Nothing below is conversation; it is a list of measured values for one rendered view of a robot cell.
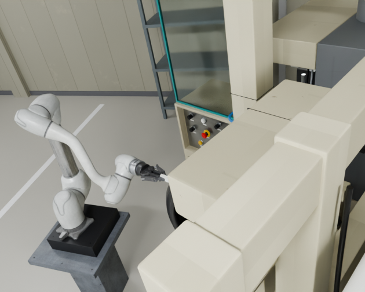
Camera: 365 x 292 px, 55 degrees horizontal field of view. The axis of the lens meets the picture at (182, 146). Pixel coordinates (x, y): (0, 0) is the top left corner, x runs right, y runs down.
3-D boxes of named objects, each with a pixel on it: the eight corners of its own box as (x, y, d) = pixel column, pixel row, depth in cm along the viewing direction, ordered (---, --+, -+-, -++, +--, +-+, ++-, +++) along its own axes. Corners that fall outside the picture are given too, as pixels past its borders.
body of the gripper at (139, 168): (133, 167, 187) (143, 171, 181) (145, 159, 192) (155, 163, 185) (138, 178, 191) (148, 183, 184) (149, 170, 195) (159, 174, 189)
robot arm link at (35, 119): (47, 125, 181) (57, 112, 192) (13, 110, 177) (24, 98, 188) (41, 143, 188) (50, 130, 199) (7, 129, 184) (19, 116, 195)
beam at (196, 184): (283, 113, 133) (283, 77, 124) (351, 132, 117) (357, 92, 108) (174, 212, 101) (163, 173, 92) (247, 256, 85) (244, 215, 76)
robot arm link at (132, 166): (138, 155, 195) (145, 157, 191) (143, 168, 200) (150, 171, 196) (126, 164, 190) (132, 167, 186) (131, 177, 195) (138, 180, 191)
